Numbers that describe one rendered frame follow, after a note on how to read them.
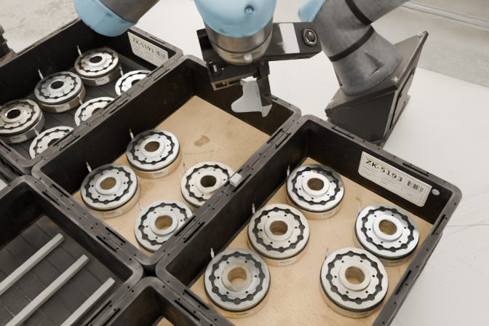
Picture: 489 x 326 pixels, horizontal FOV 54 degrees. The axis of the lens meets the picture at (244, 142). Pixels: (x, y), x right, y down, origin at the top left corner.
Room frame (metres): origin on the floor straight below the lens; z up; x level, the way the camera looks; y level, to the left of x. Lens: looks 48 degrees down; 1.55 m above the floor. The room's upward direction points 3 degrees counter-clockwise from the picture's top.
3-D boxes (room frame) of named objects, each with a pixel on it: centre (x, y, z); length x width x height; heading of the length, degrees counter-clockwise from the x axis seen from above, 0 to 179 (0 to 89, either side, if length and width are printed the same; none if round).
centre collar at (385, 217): (0.41, -0.23, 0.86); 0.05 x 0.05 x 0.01
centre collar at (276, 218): (0.42, -0.05, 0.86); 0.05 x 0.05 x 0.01
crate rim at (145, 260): (0.57, 0.13, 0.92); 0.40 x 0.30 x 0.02; 139
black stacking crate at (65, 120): (0.77, 0.35, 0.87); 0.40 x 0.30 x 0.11; 139
